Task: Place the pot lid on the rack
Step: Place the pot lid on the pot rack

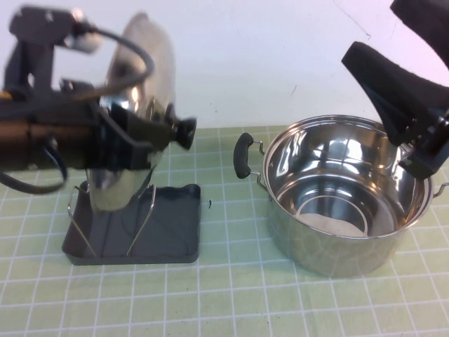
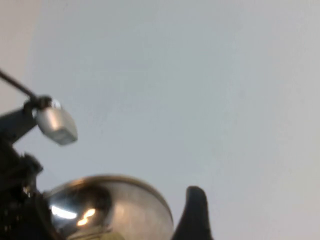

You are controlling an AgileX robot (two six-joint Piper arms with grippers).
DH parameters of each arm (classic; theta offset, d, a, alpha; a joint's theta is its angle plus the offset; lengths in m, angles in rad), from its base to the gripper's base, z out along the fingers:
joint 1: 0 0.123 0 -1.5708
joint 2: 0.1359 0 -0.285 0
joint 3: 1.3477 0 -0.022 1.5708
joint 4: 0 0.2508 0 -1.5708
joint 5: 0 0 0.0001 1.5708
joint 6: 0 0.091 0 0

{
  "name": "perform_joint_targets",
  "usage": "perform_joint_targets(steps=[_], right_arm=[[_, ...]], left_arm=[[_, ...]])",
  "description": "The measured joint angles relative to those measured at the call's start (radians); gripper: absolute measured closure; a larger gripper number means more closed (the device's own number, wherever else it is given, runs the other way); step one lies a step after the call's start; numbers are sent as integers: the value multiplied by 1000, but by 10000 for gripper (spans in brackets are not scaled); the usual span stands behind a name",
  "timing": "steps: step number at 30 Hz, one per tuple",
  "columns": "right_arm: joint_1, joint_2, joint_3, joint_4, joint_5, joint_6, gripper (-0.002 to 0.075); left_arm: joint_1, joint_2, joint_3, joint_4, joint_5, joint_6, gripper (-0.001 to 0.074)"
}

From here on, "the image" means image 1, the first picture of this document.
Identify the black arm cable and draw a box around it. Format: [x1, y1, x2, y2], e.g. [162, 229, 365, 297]
[0, 137, 69, 195]

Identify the stainless steel cooking pot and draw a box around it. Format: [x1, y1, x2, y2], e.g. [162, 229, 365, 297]
[232, 114, 449, 280]

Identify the dark left camera bracket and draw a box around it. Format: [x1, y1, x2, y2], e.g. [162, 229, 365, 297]
[4, 3, 83, 95]

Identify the dark tray wire lid rack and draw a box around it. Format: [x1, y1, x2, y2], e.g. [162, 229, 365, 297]
[61, 182, 203, 266]

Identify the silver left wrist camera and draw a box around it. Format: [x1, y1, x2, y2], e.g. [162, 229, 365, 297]
[65, 8, 105, 53]

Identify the stainless steel pot lid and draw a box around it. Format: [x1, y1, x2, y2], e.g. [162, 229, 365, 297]
[87, 12, 198, 213]

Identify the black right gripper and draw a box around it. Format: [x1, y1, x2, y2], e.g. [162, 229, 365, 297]
[341, 41, 449, 180]

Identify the green checked tablecloth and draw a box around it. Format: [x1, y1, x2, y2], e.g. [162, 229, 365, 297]
[0, 124, 449, 337]

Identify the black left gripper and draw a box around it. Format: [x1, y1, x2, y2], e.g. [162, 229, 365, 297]
[80, 100, 180, 171]

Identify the black camera cable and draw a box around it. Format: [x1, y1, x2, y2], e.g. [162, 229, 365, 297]
[79, 22, 157, 100]

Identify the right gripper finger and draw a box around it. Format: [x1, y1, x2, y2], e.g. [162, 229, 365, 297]
[390, 0, 449, 68]

